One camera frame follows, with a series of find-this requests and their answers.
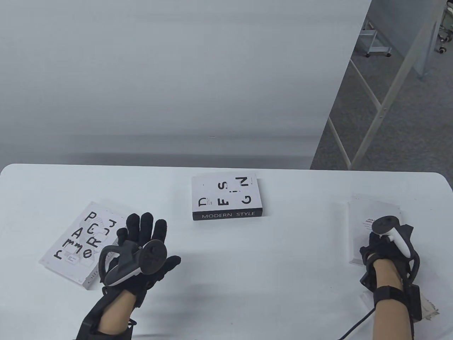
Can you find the person's left forearm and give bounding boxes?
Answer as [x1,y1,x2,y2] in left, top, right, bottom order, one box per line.
[95,290,138,340]

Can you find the white hand-mounted controller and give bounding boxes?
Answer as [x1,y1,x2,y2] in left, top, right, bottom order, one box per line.
[371,217,413,260]

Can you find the person's right hand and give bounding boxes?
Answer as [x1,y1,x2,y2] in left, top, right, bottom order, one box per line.
[360,224,422,284]

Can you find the plain white book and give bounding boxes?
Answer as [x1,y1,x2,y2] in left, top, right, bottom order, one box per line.
[347,195,405,267]

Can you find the black left wrist mount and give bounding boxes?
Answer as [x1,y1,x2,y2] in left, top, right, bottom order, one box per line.
[77,288,138,340]

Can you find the person's left hand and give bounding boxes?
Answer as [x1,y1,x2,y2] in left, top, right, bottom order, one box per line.
[96,212,182,309]

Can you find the black right wrist camera strap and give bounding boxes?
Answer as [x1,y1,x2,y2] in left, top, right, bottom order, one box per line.
[360,260,424,323]

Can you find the chair base with castor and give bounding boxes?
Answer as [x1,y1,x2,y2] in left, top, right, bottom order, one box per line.
[436,0,453,54]

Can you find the white book with black spine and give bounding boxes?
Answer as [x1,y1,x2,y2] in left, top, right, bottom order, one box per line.
[191,172,265,221]

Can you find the white metal frame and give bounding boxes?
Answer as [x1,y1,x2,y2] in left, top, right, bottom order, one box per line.
[326,0,447,171]

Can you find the grey wheeled cart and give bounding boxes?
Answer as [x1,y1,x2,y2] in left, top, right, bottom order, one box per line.
[360,19,392,58]

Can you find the black cable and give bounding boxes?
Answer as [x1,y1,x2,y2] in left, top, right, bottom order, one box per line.
[339,307,377,340]

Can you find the white book with scattered letters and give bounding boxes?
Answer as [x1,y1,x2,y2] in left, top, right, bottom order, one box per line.
[39,202,128,291]

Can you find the white paper label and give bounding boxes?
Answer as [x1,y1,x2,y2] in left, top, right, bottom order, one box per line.
[420,295,440,321]

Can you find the dark grey hand-mounted controller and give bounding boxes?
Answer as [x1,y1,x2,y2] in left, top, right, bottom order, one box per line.
[98,240,167,287]

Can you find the person's right forearm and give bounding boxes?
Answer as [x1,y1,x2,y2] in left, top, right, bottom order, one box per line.
[371,260,427,340]

